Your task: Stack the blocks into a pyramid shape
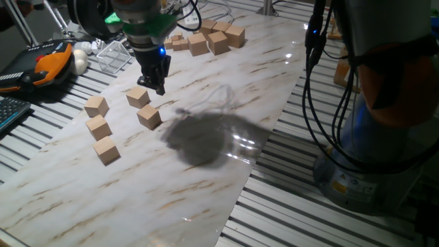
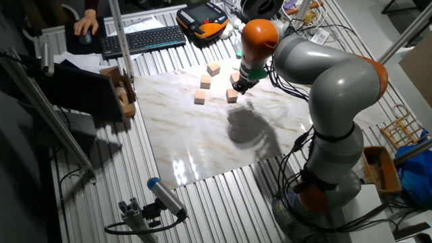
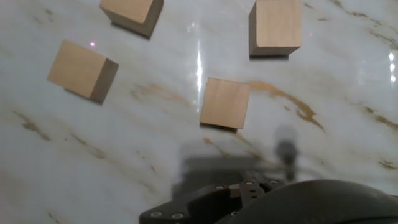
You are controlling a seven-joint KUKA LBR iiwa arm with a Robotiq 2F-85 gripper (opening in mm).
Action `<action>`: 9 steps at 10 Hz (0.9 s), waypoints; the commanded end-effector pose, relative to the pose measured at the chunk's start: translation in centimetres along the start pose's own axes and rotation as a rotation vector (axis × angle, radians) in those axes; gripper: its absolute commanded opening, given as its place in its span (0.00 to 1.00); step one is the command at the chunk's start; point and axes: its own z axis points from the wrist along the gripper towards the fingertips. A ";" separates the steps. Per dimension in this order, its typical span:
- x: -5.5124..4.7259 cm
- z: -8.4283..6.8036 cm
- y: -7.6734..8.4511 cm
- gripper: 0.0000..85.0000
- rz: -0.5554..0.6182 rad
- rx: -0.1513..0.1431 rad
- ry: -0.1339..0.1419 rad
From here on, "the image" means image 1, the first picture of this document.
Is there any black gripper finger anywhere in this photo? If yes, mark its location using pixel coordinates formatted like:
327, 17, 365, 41
137, 75, 159, 91
154, 75, 167, 97

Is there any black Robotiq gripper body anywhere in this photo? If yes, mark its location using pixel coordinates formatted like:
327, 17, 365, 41
133, 45, 172, 82

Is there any medium light wooden cube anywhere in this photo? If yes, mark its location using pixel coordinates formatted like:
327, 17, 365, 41
84, 95, 110, 119
136, 104, 163, 131
93, 135, 121, 166
85, 114, 113, 142
126, 86, 152, 110

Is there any person's bare hand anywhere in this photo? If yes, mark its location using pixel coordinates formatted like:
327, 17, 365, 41
15, 1, 34, 16

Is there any clear plastic box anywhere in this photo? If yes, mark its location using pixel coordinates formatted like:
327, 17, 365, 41
96, 40, 132, 75

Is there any large light wooden cube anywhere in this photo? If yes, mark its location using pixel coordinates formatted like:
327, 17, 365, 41
198, 19, 218, 38
189, 32, 211, 58
211, 21, 233, 34
224, 25, 246, 49
206, 30, 230, 56

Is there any white power strip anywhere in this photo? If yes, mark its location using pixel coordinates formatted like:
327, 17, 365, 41
183, 0, 202, 25

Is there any white plug adapter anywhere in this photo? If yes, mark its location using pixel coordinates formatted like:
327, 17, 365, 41
73, 38, 106, 56

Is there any white egg-shaped object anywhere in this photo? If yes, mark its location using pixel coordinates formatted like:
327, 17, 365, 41
71, 49, 89, 77

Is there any black round fan housing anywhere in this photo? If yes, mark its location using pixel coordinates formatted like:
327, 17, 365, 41
67, 0, 119, 41

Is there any orange black teach pendant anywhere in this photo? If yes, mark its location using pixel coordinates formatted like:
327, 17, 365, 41
0, 40, 75, 94

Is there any white marble pattern sheet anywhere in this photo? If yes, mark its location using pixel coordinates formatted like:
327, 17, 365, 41
0, 9, 322, 247

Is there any thin grey metal strut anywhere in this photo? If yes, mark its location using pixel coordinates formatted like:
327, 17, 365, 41
36, 0, 69, 39

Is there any black computer keyboard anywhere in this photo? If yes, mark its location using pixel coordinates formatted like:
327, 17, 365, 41
0, 97, 32, 134

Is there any thick grey metal strut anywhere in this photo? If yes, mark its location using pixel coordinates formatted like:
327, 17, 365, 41
2, 0, 39, 47

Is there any small wooden rack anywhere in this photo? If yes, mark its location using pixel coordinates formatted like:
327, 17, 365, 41
325, 15, 344, 41

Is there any brown cardboard box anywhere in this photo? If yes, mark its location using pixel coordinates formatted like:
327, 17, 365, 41
333, 51, 359, 93

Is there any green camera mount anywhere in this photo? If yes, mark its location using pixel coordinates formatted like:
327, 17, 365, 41
104, 12, 178, 46

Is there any aluminium profile post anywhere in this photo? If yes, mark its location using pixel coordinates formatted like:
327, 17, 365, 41
256, 0, 279, 17

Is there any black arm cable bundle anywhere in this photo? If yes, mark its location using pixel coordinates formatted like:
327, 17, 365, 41
174, 0, 439, 176

